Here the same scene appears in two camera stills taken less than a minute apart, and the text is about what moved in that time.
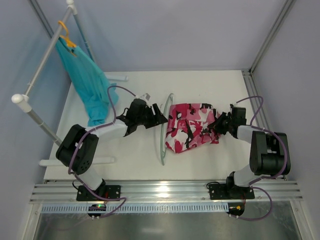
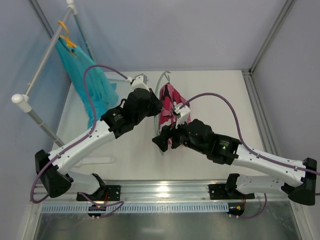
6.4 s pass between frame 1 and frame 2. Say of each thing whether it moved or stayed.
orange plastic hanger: stayed
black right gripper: moved
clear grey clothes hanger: moved
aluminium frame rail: stayed
